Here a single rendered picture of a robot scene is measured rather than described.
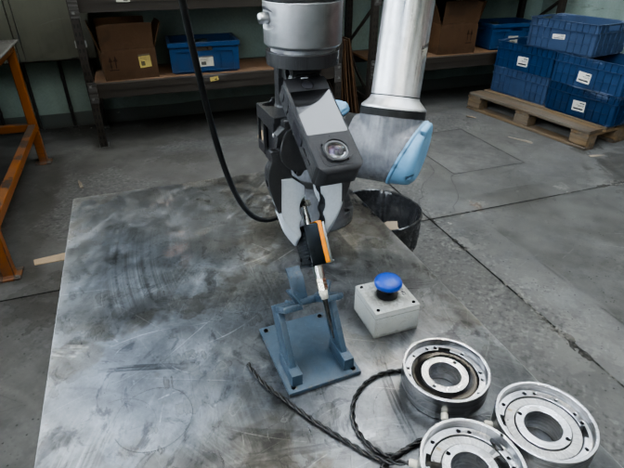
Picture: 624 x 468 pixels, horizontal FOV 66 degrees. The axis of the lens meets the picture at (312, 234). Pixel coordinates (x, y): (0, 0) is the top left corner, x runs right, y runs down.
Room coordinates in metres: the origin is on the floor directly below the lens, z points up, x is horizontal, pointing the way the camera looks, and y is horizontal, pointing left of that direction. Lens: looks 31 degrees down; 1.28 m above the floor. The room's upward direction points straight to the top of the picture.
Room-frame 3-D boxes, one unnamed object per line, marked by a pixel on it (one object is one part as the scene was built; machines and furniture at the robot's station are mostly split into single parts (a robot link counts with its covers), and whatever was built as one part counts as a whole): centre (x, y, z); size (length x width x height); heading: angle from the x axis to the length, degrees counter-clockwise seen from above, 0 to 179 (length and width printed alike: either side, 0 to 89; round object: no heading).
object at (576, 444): (0.34, -0.26, 0.82); 0.08 x 0.08 x 0.02
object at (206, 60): (3.89, 0.84, 0.56); 0.52 x 0.38 x 0.22; 107
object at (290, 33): (0.49, 0.01, 1.22); 0.08 x 0.08 x 0.05
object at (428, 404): (0.42, -0.16, 0.82); 0.10 x 0.10 x 0.04
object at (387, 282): (0.56, -0.11, 0.85); 0.04 x 0.04 x 0.05
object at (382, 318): (0.56, -0.11, 0.82); 0.08 x 0.07 x 0.05; 20
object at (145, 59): (3.69, 1.34, 0.64); 0.49 x 0.40 x 0.37; 115
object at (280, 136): (0.50, 0.01, 1.14); 0.09 x 0.08 x 0.12; 23
